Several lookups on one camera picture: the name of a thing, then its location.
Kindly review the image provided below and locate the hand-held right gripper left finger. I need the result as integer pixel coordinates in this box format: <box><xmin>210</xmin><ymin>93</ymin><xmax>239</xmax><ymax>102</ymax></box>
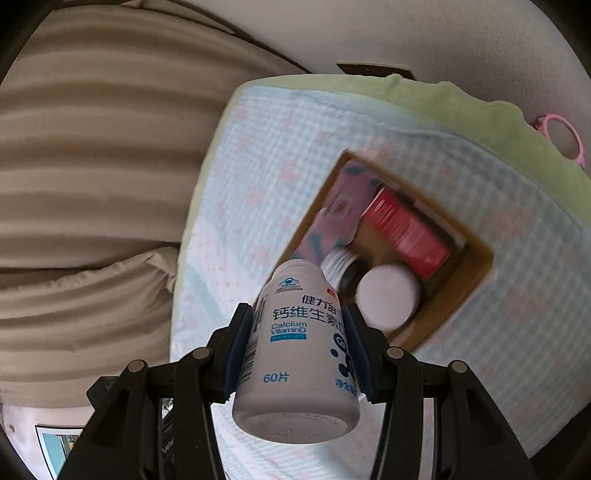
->
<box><xmin>60</xmin><ymin>302</ymin><xmax>254</xmax><ymax>480</ymax></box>

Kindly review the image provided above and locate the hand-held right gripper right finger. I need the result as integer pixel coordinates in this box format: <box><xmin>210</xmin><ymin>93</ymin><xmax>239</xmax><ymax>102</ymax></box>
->
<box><xmin>342</xmin><ymin>305</ymin><xmax>539</xmax><ymax>480</ymax></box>

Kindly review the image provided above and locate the white pill bottle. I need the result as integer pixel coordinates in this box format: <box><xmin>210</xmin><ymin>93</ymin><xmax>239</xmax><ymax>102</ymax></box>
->
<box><xmin>231</xmin><ymin>258</ymin><xmax>362</xmax><ymax>445</ymax></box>

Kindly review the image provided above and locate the white round lid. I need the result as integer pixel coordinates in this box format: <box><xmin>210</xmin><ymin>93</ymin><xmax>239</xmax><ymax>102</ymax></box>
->
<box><xmin>355</xmin><ymin>265</ymin><xmax>422</xmax><ymax>330</ymax></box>

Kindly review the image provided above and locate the small black jar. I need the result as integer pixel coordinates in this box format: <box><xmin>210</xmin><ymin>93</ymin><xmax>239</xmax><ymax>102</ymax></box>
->
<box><xmin>321</xmin><ymin>250</ymin><xmax>365</xmax><ymax>296</ymax></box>

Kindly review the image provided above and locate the pink patterned cardboard box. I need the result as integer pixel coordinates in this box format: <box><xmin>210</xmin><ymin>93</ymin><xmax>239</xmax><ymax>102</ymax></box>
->
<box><xmin>277</xmin><ymin>148</ymin><xmax>495</xmax><ymax>356</ymax></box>

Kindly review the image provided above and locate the red carton box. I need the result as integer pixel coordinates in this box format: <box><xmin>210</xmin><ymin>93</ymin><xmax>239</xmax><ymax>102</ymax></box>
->
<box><xmin>361</xmin><ymin>188</ymin><xmax>451</xmax><ymax>280</ymax></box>

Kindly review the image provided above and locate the blue checked floral blanket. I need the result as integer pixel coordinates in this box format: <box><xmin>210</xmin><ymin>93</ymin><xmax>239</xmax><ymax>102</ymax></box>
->
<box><xmin>168</xmin><ymin>85</ymin><xmax>591</xmax><ymax>480</ymax></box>

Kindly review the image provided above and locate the light green bed sheet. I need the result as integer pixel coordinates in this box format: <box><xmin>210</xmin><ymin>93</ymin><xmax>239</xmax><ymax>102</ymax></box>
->
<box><xmin>178</xmin><ymin>74</ymin><xmax>591</xmax><ymax>232</ymax></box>

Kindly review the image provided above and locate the framed wall picture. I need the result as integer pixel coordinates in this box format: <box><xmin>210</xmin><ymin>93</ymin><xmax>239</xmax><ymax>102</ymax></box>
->
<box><xmin>34</xmin><ymin>425</ymin><xmax>86</xmax><ymax>480</ymax></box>

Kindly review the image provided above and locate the pink plastic ring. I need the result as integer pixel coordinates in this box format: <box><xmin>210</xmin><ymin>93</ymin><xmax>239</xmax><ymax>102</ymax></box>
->
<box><xmin>536</xmin><ymin>113</ymin><xmax>588</xmax><ymax>168</ymax></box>

